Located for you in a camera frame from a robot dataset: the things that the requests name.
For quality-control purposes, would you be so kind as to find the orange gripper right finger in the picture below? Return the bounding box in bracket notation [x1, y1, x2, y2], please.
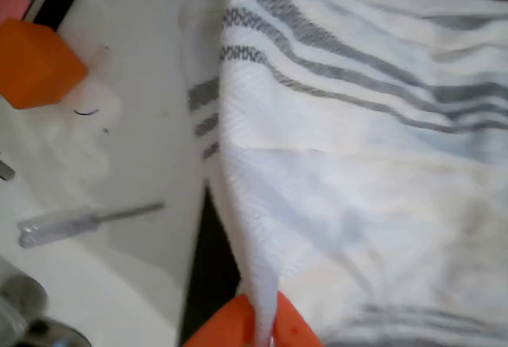
[272, 290, 326, 347]

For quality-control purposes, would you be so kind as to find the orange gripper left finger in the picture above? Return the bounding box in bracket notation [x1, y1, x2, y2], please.
[183, 294, 257, 347]

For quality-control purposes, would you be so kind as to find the large black desk mat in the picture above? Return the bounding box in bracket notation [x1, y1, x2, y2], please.
[178, 0, 508, 347]

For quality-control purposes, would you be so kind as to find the round shiny metal object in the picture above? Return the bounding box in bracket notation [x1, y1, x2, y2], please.
[0, 273, 90, 347]

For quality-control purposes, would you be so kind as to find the small orange plastic block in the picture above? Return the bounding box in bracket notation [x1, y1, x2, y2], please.
[0, 17, 89, 110]

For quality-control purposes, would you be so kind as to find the clear-handled small screwdriver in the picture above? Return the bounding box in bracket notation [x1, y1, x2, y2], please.
[16, 202, 166, 249]

